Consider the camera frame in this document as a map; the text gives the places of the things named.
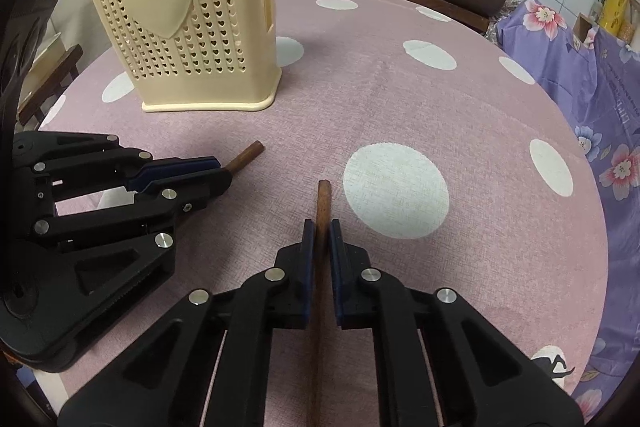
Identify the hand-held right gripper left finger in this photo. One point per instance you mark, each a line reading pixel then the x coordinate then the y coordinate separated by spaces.
pixel 307 277

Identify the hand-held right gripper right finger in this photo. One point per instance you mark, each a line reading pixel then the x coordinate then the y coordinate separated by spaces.
pixel 336 277

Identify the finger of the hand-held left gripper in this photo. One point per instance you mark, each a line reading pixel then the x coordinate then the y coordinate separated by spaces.
pixel 180 169
pixel 200 187

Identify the cream plastic utensil holder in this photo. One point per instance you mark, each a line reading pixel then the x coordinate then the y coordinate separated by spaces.
pixel 200 47

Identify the small dark wooden chair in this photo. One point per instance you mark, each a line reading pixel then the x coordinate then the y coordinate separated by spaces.
pixel 55 77

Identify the purple floral cloth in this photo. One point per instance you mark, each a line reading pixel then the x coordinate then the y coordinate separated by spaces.
pixel 600 107

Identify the small wooden box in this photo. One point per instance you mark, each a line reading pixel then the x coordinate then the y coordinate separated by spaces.
pixel 584 32

